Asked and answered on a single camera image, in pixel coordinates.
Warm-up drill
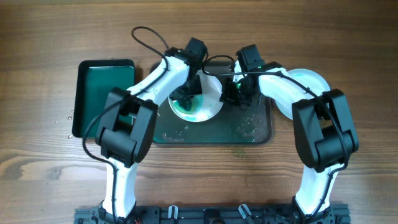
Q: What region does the green yellow sponge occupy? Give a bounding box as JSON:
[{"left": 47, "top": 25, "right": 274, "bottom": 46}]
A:
[{"left": 172, "top": 97, "right": 200, "bottom": 114}]

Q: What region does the white plate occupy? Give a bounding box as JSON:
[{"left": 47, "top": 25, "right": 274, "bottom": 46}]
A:
[
  {"left": 275, "top": 68, "right": 331, "bottom": 119},
  {"left": 169, "top": 71, "right": 223, "bottom": 123}
]

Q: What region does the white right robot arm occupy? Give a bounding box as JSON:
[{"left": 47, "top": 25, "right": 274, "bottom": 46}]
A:
[{"left": 232, "top": 61, "right": 359, "bottom": 223}]

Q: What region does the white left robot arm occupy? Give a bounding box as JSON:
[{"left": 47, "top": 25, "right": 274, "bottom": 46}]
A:
[{"left": 93, "top": 46, "right": 208, "bottom": 223}]

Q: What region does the dark grey serving tray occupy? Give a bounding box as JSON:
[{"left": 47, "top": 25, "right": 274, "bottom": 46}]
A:
[{"left": 153, "top": 60, "right": 272, "bottom": 146}]

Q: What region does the black basin with green water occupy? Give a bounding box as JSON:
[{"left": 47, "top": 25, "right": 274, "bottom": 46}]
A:
[{"left": 72, "top": 59, "right": 135, "bottom": 138}]

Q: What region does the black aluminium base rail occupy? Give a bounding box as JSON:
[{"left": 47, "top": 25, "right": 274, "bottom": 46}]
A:
[{"left": 73, "top": 204, "right": 351, "bottom": 224}]

